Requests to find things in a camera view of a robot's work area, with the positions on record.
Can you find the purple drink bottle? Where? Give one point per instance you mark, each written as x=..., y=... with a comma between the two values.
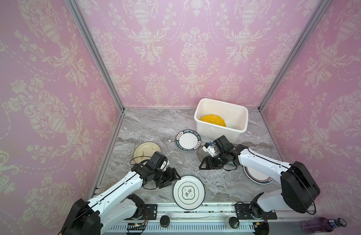
x=322, y=225

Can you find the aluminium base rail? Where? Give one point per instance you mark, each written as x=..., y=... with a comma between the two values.
x=210, y=219

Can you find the white plate red green rim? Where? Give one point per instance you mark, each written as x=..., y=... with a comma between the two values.
x=256, y=176

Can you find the cream plate with leaf motif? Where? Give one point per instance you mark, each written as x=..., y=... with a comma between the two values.
x=145, y=151

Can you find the black knob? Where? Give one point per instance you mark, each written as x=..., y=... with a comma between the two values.
x=232, y=223
x=165, y=221

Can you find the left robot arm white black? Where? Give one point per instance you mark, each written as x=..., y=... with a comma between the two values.
x=98, y=214

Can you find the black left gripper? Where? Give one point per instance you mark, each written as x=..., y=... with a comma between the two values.
x=170, y=177

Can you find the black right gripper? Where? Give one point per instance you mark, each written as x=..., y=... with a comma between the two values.
x=208, y=160

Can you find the yellow scalloped dotted plate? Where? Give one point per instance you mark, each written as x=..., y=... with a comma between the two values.
x=213, y=119

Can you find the white plate green lettered rim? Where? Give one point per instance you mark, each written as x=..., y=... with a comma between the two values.
x=188, y=140

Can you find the black knob right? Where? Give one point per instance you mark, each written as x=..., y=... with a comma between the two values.
x=232, y=223

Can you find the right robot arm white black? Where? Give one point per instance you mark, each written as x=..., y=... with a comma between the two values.
x=298, y=188

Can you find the black knob left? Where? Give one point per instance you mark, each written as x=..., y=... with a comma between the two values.
x=165, y=221

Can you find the white plastic bin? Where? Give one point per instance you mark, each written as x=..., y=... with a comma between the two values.
x=235, y=116

